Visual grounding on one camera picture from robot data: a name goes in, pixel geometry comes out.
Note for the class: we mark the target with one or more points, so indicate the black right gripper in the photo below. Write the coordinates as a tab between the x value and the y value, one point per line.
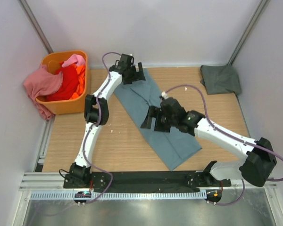
153	112

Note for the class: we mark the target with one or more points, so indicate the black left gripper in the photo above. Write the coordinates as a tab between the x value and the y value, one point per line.
138	76

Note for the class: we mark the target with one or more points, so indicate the light blue t shirt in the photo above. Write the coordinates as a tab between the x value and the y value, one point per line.
172	148

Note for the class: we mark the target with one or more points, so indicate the grey t shirt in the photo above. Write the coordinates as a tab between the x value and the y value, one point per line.
220	79

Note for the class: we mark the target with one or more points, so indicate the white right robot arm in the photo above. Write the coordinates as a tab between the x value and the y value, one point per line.
256	159

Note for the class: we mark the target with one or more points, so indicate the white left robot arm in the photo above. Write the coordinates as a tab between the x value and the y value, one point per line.
96	114

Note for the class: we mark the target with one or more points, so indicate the orange t shirt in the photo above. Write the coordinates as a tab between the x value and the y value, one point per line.
81	79

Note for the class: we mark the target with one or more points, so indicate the light pink t shirt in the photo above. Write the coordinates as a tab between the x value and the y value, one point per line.
76	59

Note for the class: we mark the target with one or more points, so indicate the red t shirt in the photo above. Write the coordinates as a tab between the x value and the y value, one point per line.
68	88

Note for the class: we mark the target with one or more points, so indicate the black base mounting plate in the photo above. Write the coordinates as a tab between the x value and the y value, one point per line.
146	182

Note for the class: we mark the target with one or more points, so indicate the orange plastic basket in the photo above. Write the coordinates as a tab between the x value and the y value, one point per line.
53	61

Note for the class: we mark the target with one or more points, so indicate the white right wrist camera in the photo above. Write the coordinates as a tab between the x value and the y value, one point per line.
164	96

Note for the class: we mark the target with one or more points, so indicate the slotted grey cable duct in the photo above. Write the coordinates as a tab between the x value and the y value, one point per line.
86	196

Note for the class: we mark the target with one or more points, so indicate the aluminium frame rail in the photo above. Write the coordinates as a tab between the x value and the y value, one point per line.
37	181

